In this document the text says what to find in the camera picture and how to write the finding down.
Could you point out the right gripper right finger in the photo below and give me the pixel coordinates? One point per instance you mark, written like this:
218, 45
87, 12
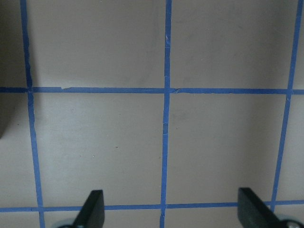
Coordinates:
253, 213

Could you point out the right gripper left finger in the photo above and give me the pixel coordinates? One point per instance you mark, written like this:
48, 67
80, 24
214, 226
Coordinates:
92, 214

